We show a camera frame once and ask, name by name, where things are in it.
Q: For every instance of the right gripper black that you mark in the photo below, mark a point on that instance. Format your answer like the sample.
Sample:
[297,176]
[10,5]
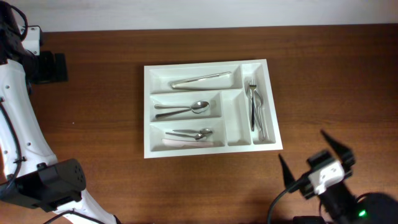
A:
[346,156]

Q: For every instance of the steel tongs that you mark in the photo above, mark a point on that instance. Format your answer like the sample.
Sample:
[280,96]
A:
[175,85]

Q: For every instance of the steel fork dark handle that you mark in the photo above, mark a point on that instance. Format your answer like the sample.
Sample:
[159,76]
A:
[252,88]

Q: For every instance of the white plastic knife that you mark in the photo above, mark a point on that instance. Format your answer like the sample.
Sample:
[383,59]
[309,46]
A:
[179,143]

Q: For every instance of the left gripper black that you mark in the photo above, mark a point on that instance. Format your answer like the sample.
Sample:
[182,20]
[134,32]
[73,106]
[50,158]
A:
[56,73]

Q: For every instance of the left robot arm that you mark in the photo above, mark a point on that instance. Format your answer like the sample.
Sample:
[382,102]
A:
[35,178]

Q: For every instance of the small steel teaspoon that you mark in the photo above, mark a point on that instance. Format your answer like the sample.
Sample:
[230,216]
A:
[196,137]
[192,131]

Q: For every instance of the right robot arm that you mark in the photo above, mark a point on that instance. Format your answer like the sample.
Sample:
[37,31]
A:
[344,207]

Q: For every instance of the large steel spoon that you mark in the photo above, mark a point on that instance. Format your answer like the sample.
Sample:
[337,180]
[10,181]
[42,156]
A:
[163,115]
[196,107]

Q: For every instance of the white plastic cutlery tray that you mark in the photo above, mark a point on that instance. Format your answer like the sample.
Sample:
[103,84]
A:
[229,115]

